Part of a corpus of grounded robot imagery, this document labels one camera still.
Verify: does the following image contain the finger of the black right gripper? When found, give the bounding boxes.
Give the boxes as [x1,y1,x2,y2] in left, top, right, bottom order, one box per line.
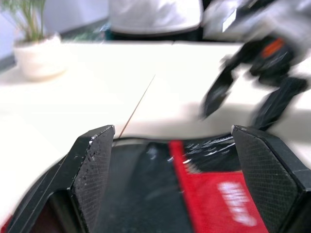
[198,55,252,120]
[252,77,308,131]

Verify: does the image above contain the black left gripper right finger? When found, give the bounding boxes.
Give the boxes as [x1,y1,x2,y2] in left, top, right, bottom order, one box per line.
[231,124,311,233]

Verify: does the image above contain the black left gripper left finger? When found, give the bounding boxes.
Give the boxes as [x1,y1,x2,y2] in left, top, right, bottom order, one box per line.
[6,124,115,233]

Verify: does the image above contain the black and red paddle case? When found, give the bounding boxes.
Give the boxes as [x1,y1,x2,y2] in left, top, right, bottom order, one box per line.
[0,132,271,233]

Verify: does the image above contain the black chair seat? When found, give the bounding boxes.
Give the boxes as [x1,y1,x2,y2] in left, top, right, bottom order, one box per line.
[104,26,204,42]

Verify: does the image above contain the person in white top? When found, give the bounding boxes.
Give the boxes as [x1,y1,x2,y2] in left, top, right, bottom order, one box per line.
[108,0,204,33]

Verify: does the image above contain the white plant pot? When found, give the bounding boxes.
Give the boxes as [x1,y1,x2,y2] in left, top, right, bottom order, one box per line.
[13,33,69,81]

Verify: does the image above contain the green leafy plant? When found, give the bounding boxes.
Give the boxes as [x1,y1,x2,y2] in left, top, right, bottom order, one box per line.
[0,0,47,42]

